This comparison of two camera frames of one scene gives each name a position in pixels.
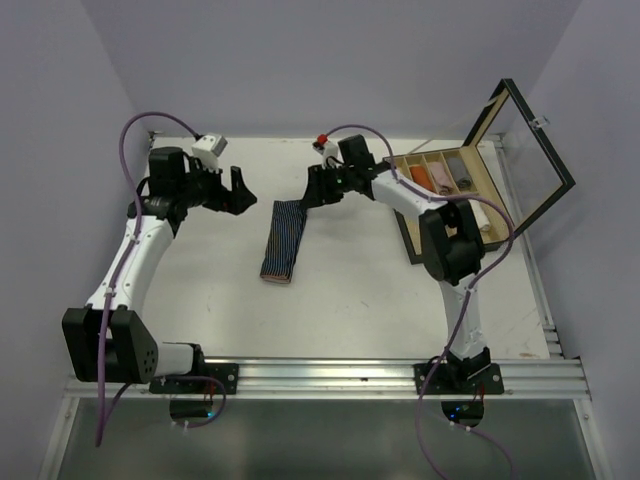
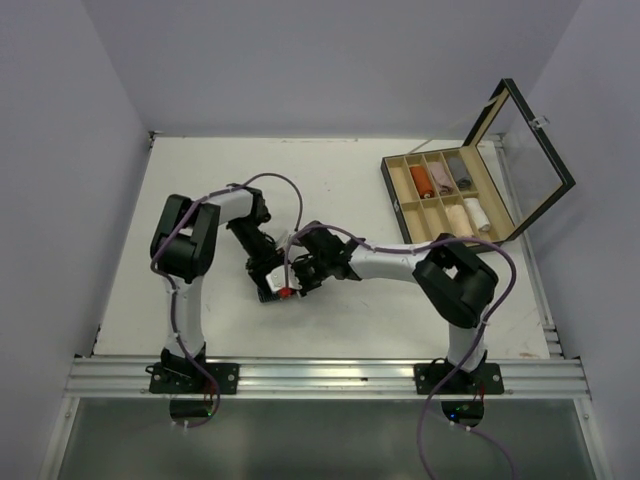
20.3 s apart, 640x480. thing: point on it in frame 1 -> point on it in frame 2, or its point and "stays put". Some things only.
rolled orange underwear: x=420 y=177 stays put
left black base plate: x=228 y=373 stays put
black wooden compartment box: x=507 y=171 stays put
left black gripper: x=238 y=200 -> x=258 y=266
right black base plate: x=442 y=381 stays put
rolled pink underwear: x=441 y=178 stays put
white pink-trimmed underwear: x=482 y=218 stays put
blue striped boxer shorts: x=285 y=233 -> x=266 y=295
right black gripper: x=317 y=192 -> x=295 y=266
